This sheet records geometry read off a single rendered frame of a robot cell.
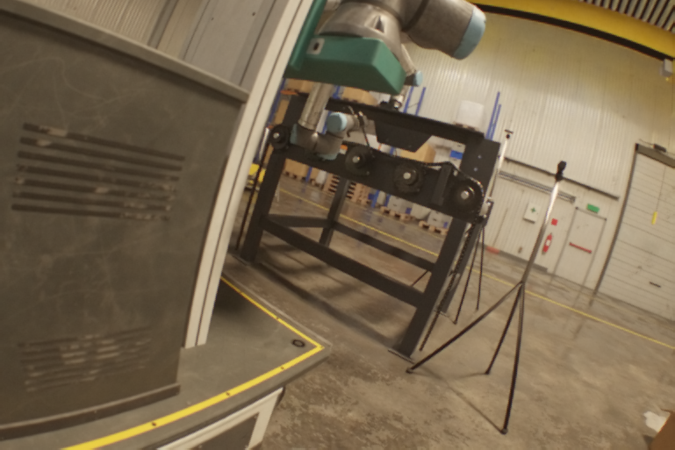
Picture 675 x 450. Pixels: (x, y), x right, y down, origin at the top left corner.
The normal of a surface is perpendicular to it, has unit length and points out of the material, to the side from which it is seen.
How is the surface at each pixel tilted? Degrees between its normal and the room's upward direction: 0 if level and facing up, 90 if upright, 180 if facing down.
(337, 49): 90
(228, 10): 90
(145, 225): 90
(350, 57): 90
